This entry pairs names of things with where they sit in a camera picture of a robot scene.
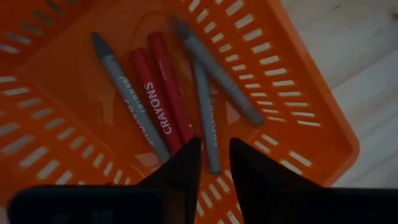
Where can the orange plastic slotted bin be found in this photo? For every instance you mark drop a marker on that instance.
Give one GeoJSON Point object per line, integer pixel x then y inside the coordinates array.
{"type": "Point", "coordinates": [77, 87]}

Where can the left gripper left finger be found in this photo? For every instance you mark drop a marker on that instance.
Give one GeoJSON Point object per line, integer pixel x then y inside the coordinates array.
{"type": "Point", "coordinates": [180, 186]}

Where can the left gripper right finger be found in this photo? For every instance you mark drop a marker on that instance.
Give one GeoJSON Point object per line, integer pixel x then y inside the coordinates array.
{"type": "Point", "coordinates": [258, 186]}

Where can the grey pen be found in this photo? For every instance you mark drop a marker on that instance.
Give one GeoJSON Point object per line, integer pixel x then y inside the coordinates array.
{"type": "Point", "coordinates": [206, 118]}
{"type": "Point", "coordinates": [130, 99]}

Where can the red pen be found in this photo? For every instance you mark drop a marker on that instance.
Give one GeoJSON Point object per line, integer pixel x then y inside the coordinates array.
{"type": "Point", "coordinates": [154, 102]}

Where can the grey crayon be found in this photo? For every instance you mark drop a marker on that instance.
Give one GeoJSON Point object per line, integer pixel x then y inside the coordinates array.
{"type": "Point", "coordinates": [224, 81]}

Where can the red crayon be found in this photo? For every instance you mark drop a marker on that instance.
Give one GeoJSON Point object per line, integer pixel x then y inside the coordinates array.
{"type": "Point", "coordinates": [169, 84]}

